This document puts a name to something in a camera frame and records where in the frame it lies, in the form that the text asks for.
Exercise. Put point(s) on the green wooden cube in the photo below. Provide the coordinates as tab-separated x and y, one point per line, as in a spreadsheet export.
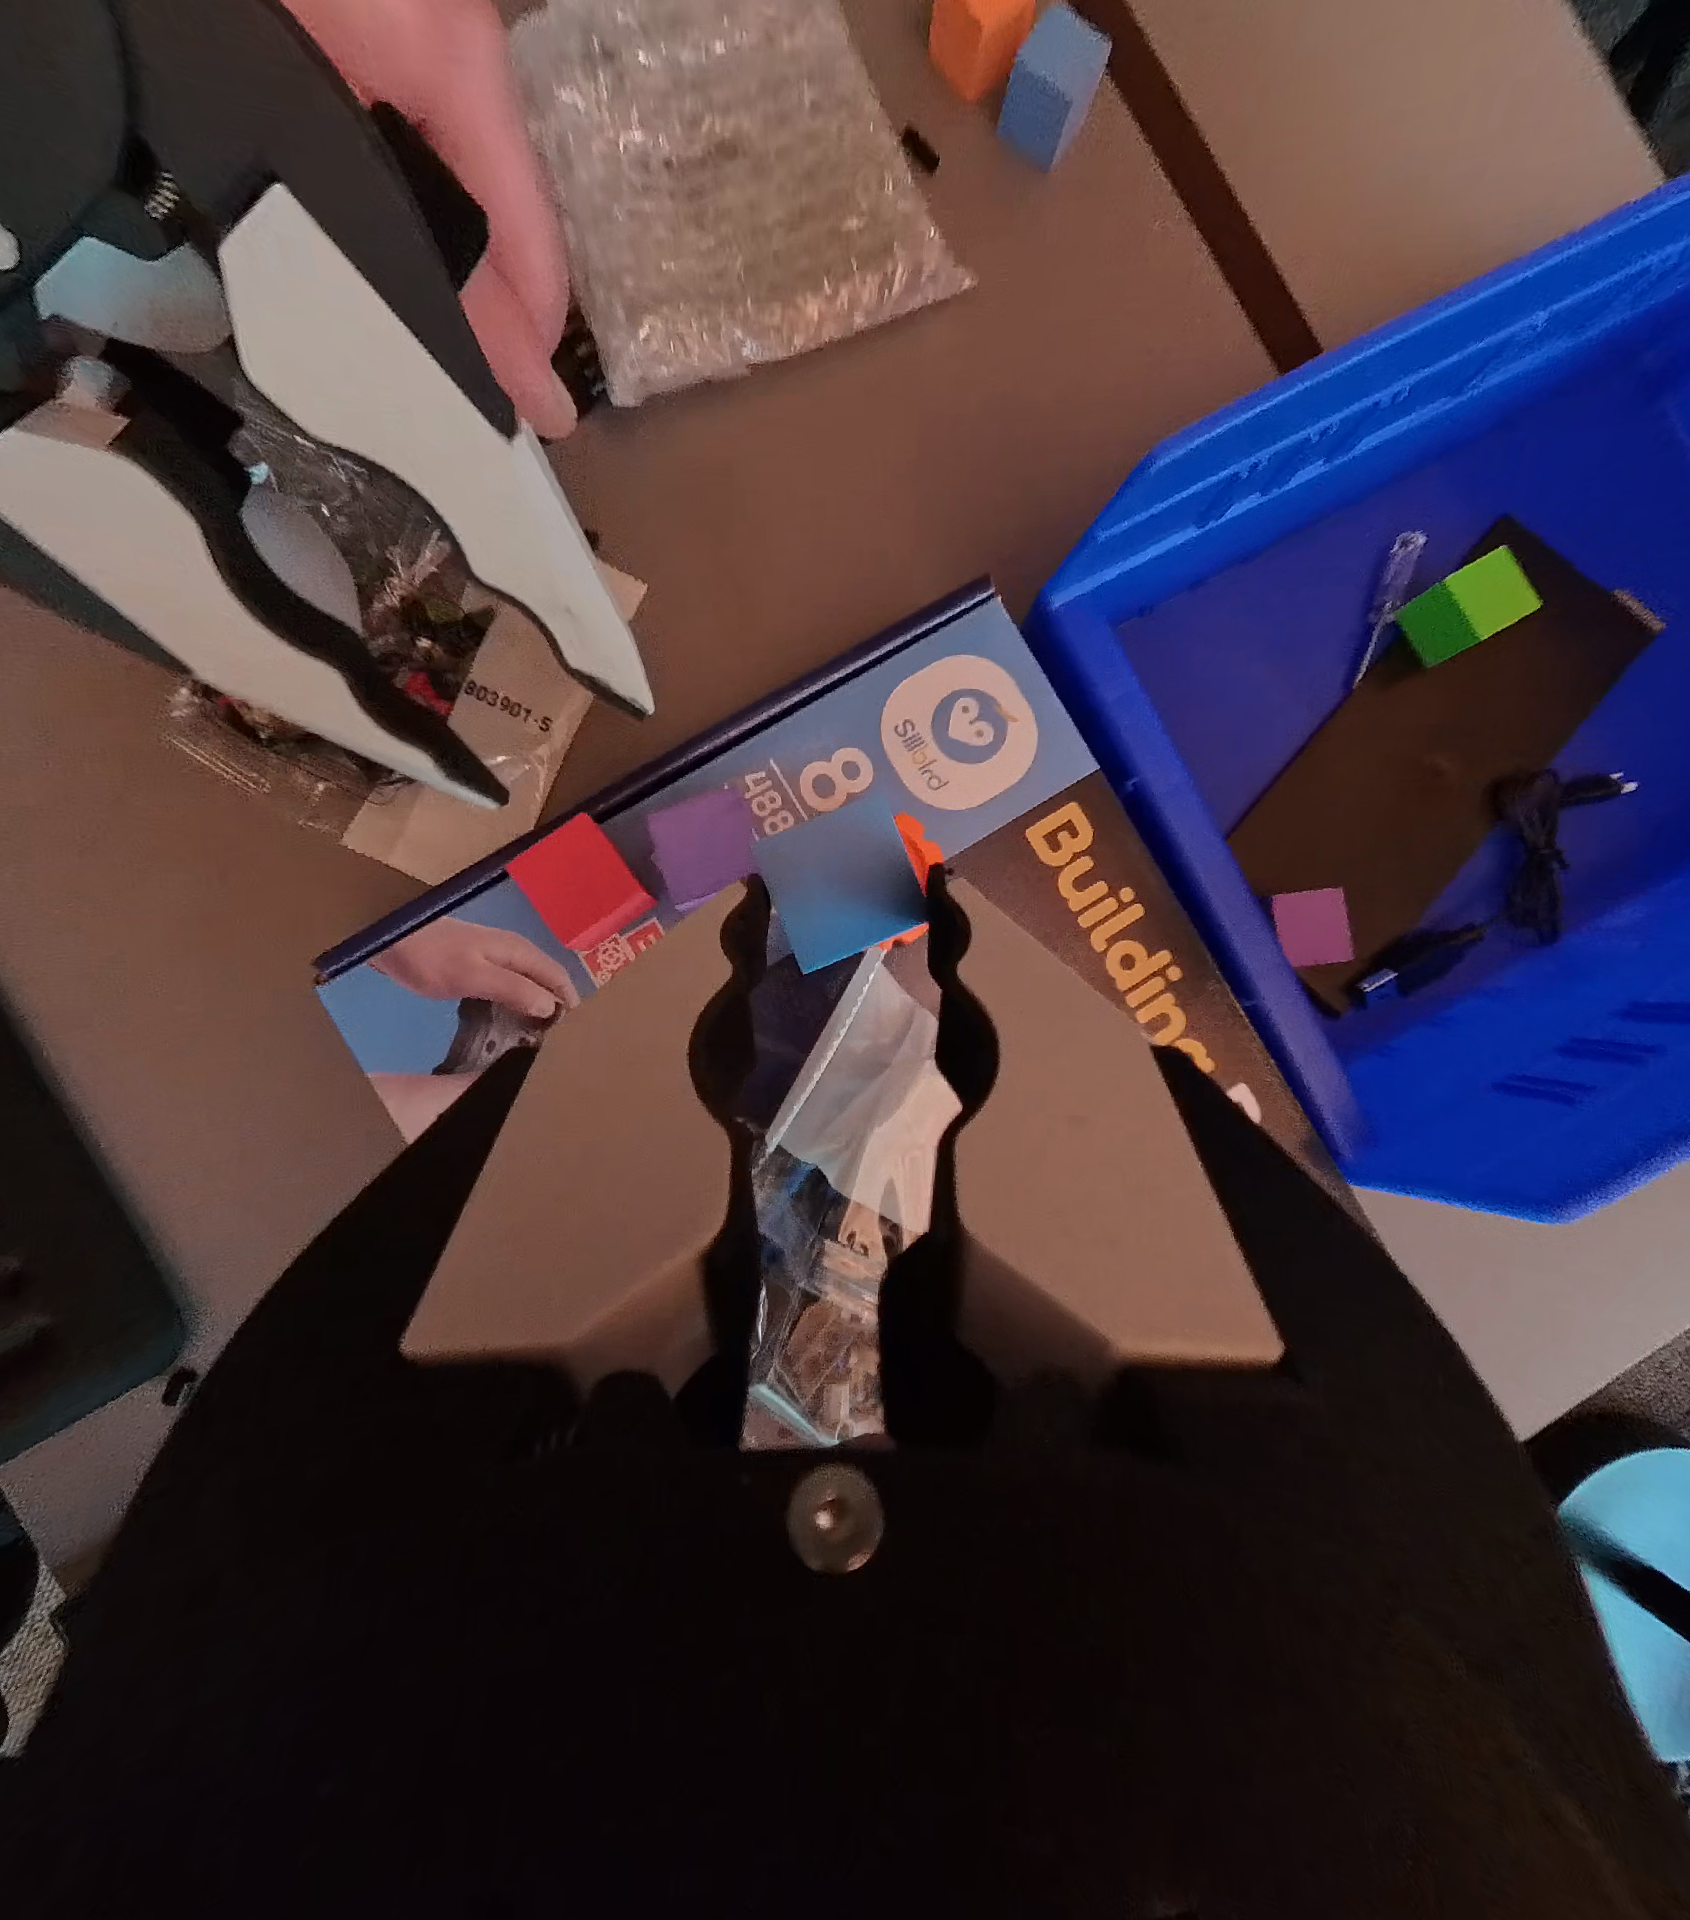
1460	615

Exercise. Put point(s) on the small black plastic pin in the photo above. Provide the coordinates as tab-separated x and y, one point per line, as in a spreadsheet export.
921	150

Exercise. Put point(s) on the red wooden cube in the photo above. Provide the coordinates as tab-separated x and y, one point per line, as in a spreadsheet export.
575	882

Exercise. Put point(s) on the orange wooden cube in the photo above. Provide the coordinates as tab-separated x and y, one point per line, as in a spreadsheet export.
980	39

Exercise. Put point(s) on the small orange plastic wheel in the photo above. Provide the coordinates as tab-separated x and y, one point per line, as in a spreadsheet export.
913	849

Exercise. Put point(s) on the blue wooden cube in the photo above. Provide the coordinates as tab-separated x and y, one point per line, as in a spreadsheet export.
1055	91
838	884

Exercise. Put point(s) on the blue plastic storage bin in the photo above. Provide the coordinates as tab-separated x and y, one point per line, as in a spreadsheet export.
1655	1080

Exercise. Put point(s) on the dark grey perforated panel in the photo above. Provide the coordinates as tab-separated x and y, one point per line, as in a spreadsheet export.
5	1200

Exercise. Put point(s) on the clear bag with white flap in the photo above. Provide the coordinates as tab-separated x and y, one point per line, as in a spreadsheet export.
861	1111

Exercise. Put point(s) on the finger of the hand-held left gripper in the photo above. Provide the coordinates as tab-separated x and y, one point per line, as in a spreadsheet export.
111	510
380	360

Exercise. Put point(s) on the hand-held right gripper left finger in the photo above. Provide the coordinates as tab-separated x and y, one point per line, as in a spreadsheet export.
560	1200

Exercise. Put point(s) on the light blue round stool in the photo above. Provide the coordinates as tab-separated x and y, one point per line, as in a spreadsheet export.
1685	1530

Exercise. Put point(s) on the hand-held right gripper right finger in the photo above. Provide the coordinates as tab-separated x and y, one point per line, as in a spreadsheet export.
1115	1200

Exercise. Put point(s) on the purple wooden cube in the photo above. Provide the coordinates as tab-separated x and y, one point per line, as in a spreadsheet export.
1310	926
700	849

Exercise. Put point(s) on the clear bubble wrap sheet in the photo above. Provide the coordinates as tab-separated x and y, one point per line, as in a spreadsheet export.
724	195

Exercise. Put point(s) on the flat black rectangular panel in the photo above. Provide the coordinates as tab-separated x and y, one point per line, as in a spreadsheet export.
1385	781

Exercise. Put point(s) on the person's left hand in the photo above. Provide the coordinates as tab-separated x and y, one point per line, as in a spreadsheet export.
455	74

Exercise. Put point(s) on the dark blue cardboard kit box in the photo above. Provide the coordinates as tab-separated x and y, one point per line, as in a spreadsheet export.
815	721

